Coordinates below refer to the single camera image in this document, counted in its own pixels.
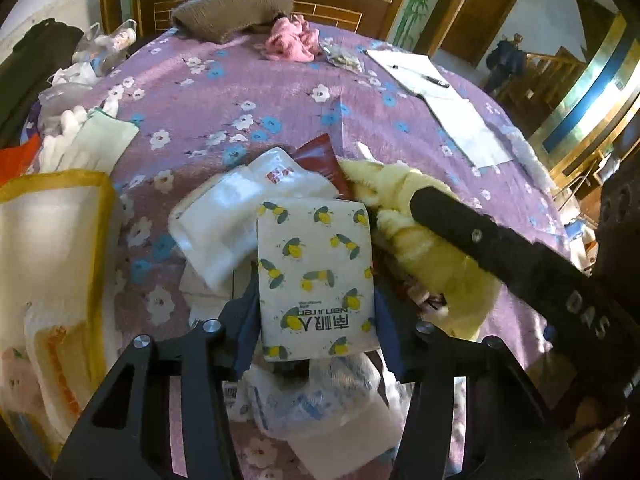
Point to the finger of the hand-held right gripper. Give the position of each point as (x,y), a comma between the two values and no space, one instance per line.
(465,232)

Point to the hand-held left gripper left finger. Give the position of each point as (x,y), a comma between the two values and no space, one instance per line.
(247,330)

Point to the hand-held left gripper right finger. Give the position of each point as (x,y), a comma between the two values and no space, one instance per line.
(387,330)

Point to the yellow plush cloth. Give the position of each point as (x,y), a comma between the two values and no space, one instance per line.
(430,270)

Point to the lemon print tissue pack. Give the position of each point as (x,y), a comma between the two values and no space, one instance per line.
(315,270)

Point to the clear plastic bag blue print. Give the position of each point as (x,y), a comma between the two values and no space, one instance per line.
(310,400)

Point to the white packet with red print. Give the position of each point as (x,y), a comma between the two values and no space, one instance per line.
(225,220)

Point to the dark red packet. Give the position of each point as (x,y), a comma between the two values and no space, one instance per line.
(320,157)

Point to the yellow rimmed storage box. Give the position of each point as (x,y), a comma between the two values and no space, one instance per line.
(50,220)

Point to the white paper sheet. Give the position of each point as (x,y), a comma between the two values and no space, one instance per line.
(405,67)
(470,130)

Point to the black pen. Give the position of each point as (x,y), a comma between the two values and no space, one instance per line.
(435,80)

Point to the wooden stair railing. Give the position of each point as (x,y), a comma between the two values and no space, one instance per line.
(545,75)

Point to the white packet orange print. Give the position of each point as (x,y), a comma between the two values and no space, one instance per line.
(65,360)

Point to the gold framed glass panel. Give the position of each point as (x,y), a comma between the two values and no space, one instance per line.
(590,95)

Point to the clear bag of small items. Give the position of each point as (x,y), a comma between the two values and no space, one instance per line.
(345,57)

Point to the wooden door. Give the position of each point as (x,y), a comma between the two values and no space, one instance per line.
(480,15)

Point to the purple floral bedsheet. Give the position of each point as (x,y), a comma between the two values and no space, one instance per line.
(280,95)

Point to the pale green cloth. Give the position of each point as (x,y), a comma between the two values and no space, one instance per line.
(100,140)

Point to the pink knitted cloth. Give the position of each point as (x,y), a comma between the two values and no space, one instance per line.
(290,40)

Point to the wooden headboard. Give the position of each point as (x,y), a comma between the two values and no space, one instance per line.
(325,5)

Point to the white gloves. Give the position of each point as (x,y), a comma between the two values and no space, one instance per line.
(67,125)

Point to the orange bag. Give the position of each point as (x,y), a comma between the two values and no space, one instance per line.
(15,162)

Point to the white plastic bag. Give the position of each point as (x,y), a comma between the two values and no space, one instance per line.
(67,85)

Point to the clear printed plastic bag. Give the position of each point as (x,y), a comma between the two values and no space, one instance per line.
(107,42)

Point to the brown knitted hat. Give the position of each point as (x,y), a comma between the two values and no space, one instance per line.
(230,10)

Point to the dark clothing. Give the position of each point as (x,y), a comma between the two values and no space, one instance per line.
(35,55)

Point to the bamboo print wall panel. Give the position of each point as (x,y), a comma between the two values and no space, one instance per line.
(417,5)

